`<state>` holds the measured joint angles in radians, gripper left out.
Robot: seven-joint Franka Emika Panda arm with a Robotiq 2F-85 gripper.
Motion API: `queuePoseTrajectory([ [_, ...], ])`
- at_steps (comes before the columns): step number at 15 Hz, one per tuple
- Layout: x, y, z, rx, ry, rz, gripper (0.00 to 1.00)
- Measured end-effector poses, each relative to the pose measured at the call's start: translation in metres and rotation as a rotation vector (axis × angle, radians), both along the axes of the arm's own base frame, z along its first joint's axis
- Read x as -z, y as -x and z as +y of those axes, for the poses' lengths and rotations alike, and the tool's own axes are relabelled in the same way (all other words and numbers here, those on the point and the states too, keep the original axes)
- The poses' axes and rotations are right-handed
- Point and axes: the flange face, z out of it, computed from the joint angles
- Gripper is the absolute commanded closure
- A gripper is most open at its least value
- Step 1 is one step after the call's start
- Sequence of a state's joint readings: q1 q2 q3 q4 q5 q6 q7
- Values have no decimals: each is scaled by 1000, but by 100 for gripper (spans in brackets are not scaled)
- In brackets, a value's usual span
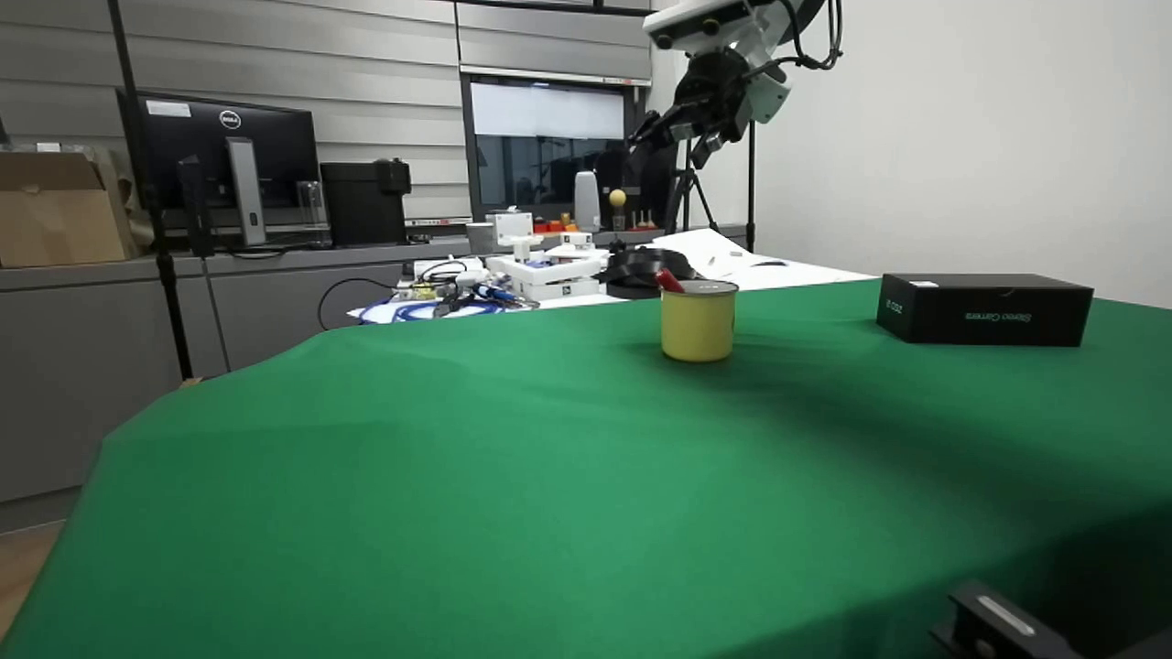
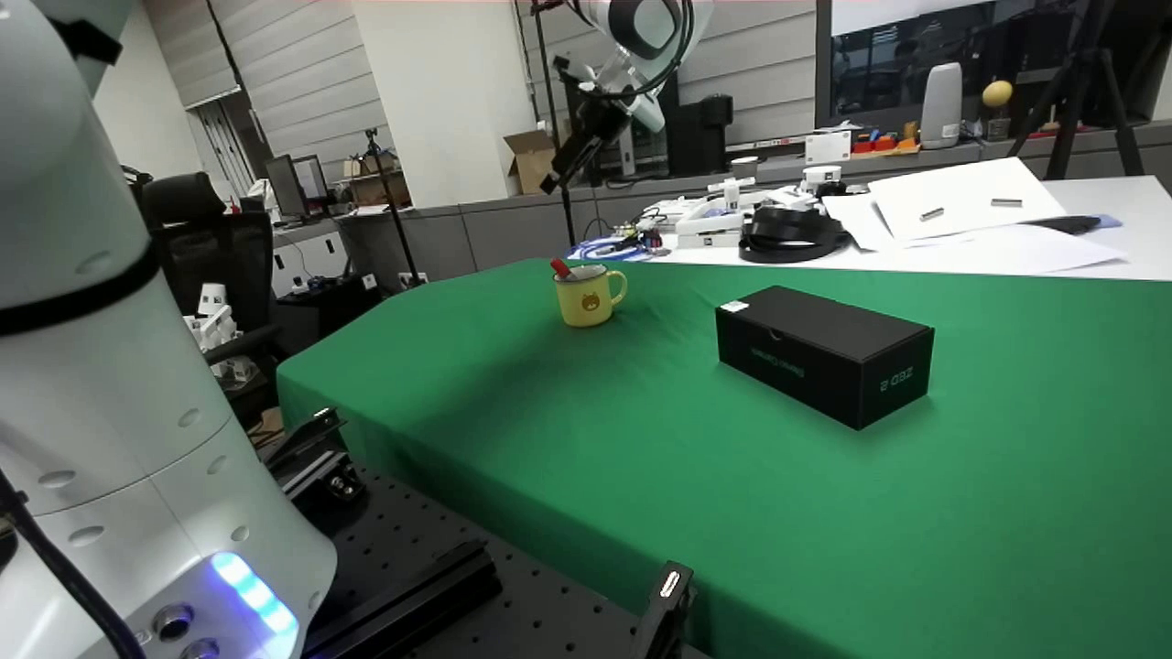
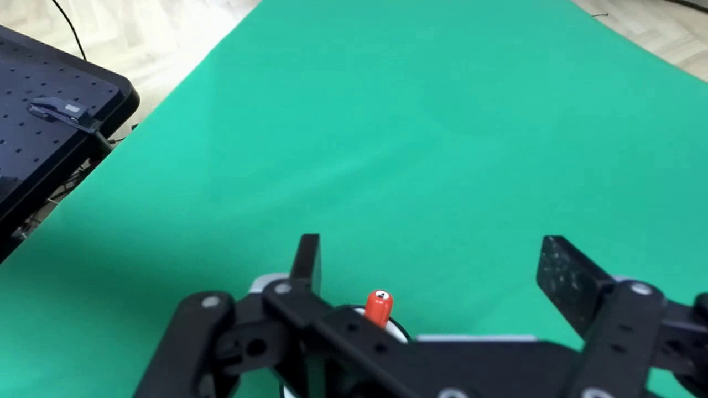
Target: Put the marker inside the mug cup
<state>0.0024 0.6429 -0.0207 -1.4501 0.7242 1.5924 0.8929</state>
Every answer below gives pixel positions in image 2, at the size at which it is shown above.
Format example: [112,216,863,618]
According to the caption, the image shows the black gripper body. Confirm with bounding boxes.
[566,93,637,161]

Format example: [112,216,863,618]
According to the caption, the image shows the yellow mug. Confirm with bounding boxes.
[552,258,629,332]

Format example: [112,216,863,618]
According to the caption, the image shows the black vertical pole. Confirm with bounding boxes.
[529,0,585,254]

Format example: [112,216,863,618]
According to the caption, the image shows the brown cardboard box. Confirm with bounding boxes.
[502,123,563,202]

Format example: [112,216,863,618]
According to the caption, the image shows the black desktop computer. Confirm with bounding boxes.
[663,93,735,178]

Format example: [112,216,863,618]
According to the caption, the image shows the grey desk cabinet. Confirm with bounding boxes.
[332,151,784,287]

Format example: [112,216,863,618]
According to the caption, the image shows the white electronic devices pile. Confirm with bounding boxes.
[635,177,845,257]

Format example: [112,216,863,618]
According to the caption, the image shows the thin black light stand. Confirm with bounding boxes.
[361,123,427,291]

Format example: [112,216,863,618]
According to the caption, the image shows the small white box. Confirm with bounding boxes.
[803,123,858,168]

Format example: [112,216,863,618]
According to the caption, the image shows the orange red small items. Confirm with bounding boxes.
[848,123,924,156]

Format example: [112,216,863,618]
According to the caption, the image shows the black rectangular box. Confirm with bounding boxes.
[714,287,939,431]

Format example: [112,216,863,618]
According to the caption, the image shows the white speaker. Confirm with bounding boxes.
[920,61,966,154]

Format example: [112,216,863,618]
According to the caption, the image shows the black office chair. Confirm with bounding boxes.
[126,168,287,412]

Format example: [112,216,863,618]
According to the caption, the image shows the white paper sheets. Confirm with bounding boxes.
[837,154,1128,276]

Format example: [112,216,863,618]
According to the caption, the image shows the green tablecloth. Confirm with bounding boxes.
[273,257,1172,659]

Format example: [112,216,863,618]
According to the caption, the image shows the small white figure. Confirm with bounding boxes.
[189,277,247,355]

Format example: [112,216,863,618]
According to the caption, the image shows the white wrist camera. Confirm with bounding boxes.
[623,88,670,136]

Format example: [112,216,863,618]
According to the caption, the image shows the blue white cable pile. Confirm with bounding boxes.
[566,230,670,266]

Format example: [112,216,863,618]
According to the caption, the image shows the black coiled cable bundle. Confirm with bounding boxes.
[735,199,858,266]

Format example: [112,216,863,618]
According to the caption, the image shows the large dark wall screen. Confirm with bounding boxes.
[812,0,1172,130]

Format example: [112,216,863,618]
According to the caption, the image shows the black camera clamp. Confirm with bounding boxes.
[629,560,701,659]

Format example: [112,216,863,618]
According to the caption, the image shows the black camera tripod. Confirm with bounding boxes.
[1010,0,1149,183]

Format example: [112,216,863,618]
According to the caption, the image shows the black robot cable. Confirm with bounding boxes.
[0,472,144,659]

